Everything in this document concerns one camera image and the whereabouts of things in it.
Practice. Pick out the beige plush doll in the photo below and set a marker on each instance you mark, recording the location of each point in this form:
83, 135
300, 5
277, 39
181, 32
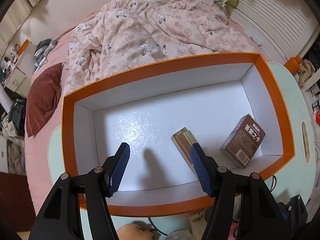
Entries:
134, 232

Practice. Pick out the mint green lap table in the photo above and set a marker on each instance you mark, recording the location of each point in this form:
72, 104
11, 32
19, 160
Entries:
295, 178

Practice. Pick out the orange cardboard storage box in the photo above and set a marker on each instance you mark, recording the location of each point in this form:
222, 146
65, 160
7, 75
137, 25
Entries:
145, 106

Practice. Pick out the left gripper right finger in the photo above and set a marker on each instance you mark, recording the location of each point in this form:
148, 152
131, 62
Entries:
219, 183

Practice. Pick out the orange box on cabinet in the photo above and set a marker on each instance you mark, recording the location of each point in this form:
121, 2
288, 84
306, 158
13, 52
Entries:
23, 47

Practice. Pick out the dark red pillow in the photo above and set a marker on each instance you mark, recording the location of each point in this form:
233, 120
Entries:
43, 99

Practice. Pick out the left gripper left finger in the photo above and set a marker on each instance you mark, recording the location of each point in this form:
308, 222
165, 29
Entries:
101, 183

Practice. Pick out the white bedside cabinet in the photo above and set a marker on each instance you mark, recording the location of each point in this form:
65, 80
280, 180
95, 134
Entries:
15, 80

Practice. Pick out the striped clothes pile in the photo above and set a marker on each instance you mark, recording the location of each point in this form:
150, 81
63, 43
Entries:
42, 50

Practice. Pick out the white slatted wardrobe door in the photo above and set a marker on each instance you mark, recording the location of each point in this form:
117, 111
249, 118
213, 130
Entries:
281, 28

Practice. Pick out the brown card box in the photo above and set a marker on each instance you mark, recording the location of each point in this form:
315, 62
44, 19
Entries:
243, 142

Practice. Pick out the pink floral duvet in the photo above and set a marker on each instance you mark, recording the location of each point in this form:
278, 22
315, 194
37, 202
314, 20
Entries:
126, 34

